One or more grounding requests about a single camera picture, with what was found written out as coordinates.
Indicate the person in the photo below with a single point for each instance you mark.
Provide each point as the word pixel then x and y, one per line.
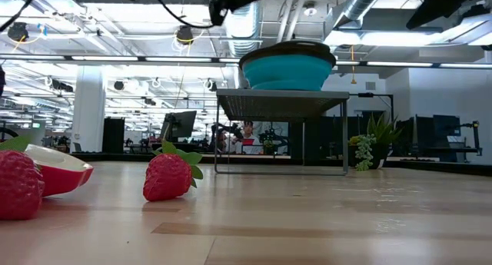
pixel 248 142

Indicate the white building column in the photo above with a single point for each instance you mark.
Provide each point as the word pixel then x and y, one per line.
pixel 87 111

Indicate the blue collapsible bowl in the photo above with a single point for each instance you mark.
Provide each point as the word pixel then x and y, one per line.
pixel 288 73

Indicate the toy apple half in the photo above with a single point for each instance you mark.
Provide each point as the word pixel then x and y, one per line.
pixel 65 180

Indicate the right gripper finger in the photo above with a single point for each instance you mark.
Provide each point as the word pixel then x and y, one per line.
pixel 426 9

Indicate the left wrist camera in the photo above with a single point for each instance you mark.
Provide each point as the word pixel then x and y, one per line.
pixel 218 13

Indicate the black background monitor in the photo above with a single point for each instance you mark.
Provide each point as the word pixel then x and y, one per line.
pixel 180 124

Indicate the grey perforated metal stand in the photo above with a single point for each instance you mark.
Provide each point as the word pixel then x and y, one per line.
pixel 282 105

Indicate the red toy strawberry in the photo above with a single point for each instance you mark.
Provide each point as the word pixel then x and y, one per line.
pixel 167 178
pixel 19 184

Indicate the silver ceiling duct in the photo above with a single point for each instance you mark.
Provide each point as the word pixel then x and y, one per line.
pixel 242 27
pixel 357 4

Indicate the black ceiling lamp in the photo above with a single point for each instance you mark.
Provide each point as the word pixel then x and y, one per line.
pixel 184 35
pixel 17 31

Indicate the black background gantry frame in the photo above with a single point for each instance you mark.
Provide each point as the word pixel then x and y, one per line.
pixel 365 95

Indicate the potted succulent plant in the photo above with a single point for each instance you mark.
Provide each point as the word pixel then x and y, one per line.
pixel 365 146

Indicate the black background cabinet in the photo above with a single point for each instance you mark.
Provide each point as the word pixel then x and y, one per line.
pixel 113 136

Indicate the background workstation desk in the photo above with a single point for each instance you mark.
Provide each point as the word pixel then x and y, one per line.
pixel 446 126

